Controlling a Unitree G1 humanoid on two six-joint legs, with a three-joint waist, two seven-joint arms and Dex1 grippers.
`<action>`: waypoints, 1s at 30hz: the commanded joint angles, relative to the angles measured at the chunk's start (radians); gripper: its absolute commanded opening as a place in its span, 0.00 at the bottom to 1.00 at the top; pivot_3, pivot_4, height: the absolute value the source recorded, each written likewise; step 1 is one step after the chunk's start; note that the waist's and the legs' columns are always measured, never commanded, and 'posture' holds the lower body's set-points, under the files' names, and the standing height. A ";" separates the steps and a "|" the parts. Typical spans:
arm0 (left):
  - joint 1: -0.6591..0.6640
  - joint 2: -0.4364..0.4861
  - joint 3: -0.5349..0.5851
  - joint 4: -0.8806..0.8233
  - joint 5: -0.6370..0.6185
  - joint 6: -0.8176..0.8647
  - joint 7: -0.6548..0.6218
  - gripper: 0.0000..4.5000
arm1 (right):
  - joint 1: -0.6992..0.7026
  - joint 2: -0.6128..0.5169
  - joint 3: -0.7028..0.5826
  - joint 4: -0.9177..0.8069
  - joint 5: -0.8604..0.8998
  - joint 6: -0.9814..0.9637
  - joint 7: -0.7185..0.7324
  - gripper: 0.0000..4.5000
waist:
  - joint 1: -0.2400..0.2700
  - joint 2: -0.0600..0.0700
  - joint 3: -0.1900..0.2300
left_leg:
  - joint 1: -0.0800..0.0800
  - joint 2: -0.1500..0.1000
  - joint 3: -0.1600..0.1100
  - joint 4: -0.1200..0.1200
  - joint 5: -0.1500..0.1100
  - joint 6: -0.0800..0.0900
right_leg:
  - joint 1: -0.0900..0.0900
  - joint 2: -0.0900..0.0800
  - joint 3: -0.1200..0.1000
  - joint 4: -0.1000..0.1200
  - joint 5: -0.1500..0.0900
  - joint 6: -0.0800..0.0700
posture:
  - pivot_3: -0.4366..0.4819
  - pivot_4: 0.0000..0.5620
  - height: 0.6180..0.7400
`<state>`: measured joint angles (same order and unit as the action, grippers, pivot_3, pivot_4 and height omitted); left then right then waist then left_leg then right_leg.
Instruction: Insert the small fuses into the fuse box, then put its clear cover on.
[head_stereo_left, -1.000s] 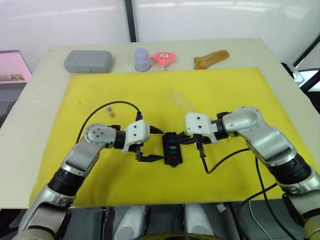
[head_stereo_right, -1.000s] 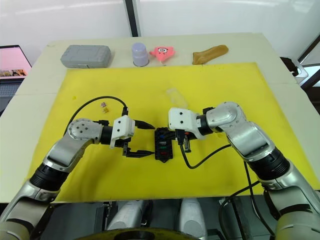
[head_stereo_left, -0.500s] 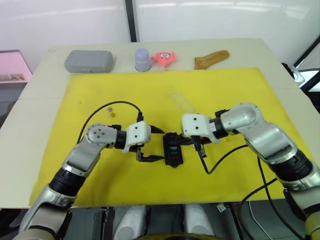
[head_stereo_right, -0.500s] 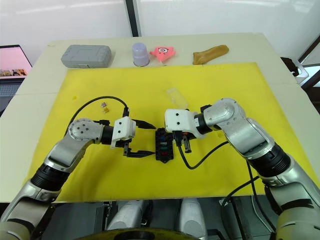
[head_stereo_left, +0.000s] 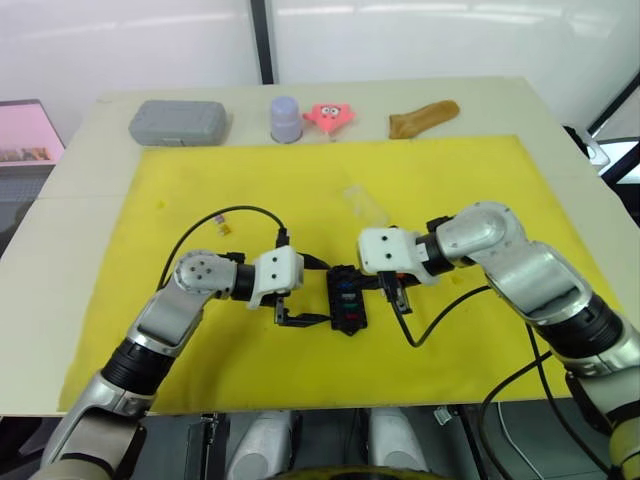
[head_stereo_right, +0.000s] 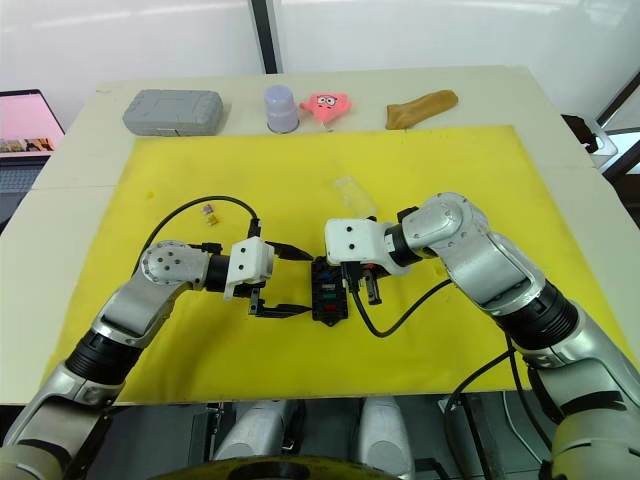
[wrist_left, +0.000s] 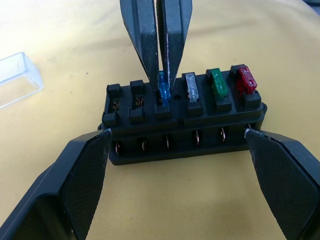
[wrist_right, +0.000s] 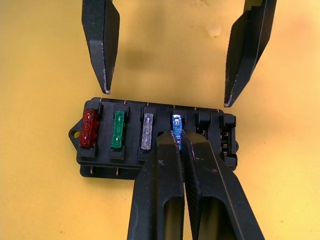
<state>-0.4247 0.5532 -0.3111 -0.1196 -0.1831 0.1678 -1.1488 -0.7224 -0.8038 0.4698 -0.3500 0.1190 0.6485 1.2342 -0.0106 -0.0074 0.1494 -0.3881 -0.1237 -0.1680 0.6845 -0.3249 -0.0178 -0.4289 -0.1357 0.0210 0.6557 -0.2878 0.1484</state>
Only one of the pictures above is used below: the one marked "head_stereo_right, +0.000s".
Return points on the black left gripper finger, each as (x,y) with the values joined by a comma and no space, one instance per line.
(292,252)
(285,310)

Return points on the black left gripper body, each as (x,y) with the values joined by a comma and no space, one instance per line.
(255,302)

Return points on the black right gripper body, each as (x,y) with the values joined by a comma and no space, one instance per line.
(376,269)

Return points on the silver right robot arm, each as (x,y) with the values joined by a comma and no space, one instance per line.
(500,270)

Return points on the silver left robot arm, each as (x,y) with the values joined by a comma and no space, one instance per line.
(125,310)

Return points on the dark round robot base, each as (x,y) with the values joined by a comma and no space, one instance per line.
(280,470)

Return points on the black fuse box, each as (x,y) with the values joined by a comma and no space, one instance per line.
(331,300)

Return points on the clear plastic fuse box cover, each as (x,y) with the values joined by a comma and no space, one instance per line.
(355,195)

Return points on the small yellow fuse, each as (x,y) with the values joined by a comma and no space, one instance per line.
(212,220)

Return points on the small purple fuse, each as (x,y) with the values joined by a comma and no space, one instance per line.
(205,209)

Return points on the yellow mat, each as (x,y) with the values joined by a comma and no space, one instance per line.
(300,165)

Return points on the silver rounded robot leg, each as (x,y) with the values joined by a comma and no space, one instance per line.
(260,430)
(385,435)

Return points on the pale purple cup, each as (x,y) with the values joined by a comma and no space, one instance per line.
(281,110)

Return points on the pink star plush toy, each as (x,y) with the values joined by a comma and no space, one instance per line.
(327,105)

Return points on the brown cloth pouch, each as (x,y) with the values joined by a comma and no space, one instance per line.
(420,110)

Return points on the grey plastic case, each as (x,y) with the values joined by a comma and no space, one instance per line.
(172,112)

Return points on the black chair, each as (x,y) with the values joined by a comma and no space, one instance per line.
(582,135)

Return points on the laptop with pink screen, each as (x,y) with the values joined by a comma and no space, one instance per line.
(25,130)

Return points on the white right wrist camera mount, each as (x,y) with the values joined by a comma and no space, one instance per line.
(357,240)

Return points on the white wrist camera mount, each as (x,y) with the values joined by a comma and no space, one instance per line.
(250,260)
(357,240)

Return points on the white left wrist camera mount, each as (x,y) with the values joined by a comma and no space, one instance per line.
(250,260)

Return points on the dark window frame post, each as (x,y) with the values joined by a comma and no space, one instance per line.
(267,35)

